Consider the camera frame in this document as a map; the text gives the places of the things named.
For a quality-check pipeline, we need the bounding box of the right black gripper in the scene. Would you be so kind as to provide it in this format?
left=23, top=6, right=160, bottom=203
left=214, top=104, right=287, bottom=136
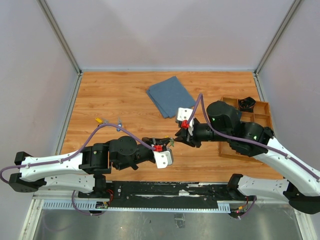
left=173, top=120, right=231, bottom=148

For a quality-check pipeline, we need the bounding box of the green key tag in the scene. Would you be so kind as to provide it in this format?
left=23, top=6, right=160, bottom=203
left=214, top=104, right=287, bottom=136
left=170, top=138, right=175, bottom=147

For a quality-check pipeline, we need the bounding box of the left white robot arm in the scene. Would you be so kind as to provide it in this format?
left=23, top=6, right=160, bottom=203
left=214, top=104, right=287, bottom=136
left=8, top=135, right=174, bottom=198

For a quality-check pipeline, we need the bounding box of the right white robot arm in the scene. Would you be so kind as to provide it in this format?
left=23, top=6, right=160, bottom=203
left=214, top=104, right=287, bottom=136
left=175, top=101, right=320, bottom=215

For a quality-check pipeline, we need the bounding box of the folded blue cloth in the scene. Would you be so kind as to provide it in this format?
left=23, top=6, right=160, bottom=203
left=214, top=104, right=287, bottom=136
left=146, top=76, right=196, bottom=119

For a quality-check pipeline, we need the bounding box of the wooden compartment tray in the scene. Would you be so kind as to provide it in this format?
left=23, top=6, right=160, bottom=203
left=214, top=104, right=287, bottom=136
left=218, top=100, right=273, bottom=163

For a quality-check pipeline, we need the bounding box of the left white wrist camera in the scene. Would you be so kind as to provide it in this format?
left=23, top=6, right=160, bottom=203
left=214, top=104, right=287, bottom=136
left=153, top=148, right=174, bottom=169

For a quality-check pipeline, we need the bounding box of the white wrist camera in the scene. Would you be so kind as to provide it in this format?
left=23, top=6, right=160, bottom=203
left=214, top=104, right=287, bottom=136
left=153, top=148, right=174, bottom=169
left=175, top=107, right=195, bottom=136

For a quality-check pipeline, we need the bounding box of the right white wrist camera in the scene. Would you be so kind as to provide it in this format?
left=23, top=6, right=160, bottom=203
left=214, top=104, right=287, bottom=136
left=175, top=107, right=195, bottom=136

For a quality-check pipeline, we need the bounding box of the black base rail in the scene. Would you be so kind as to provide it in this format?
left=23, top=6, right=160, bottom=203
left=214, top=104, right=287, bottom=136
left=75, top=181, right=254, bottom=211

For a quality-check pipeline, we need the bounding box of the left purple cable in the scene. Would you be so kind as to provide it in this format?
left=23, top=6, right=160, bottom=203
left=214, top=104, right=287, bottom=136
left=0, top=122, right=158, bottom=185

